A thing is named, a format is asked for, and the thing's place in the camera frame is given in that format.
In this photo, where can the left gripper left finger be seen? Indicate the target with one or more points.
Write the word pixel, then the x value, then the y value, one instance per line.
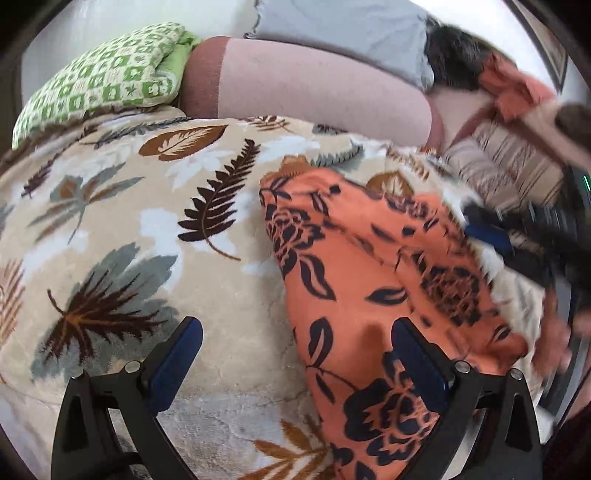
pixel 108 423

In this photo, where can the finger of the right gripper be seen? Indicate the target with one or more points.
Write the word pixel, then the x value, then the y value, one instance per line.
pixel 490 226

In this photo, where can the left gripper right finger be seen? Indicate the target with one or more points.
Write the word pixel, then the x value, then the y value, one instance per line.
pixel 507 445

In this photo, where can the orange black floral cloth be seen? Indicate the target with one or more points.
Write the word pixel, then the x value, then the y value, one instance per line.
pixel 354 261

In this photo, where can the striped beige cushion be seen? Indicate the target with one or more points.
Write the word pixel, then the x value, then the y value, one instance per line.
pixel 504 169

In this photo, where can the orange crumpled garment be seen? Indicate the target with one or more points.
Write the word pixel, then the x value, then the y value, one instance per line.
pixel 516 93

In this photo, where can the beige leaf pattern blanket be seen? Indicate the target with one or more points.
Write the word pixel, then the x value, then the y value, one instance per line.
pixel 113 231

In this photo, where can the black furry item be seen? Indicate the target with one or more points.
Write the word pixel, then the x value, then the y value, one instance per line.
pixel 456 56

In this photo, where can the grey pillow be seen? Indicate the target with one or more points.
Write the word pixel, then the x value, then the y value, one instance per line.
pixel 390 35

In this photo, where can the pink bolster pillow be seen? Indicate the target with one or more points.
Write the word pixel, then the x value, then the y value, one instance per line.
pixel 237 78

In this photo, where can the green white patterned pillow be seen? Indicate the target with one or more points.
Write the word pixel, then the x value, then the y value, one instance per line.
pixel 141 69

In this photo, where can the wooden wall frame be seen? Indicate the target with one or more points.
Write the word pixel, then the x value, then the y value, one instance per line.
pixel 551 51

